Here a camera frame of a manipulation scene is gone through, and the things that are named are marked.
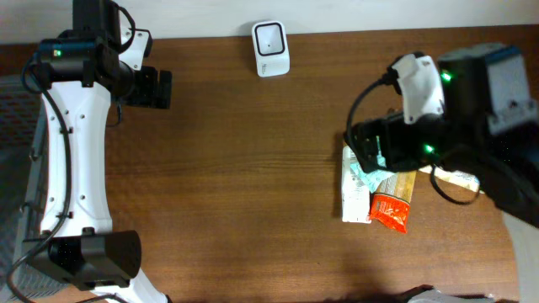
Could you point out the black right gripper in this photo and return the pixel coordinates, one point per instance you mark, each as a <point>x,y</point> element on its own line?
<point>365,140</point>

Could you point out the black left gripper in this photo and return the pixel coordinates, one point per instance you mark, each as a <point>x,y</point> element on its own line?
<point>157,89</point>

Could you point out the mint green pack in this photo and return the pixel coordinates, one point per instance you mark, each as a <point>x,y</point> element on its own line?
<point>371,180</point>

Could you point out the orange biscuit pack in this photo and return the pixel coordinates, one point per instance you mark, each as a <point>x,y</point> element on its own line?
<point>391,201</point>

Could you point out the white tube with tan cap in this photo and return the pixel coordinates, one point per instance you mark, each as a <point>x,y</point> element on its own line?
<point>355,194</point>

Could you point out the yellow snack bag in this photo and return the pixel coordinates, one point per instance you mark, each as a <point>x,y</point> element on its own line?
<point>464,180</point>

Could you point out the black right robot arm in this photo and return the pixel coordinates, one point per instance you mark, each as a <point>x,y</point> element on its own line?
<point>470,110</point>

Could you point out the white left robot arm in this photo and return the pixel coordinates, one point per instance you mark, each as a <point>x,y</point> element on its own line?
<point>79,75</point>

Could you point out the grey mesh basket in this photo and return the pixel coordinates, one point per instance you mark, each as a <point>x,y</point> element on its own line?
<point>23,173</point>

